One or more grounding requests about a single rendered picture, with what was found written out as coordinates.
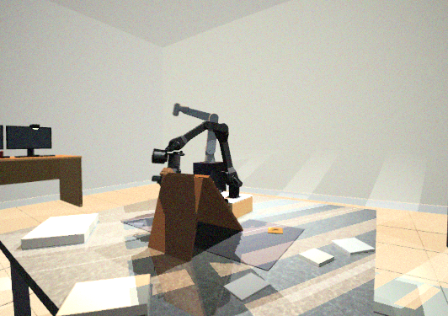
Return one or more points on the orange tile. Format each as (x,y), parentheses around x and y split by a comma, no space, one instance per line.
(275,230)

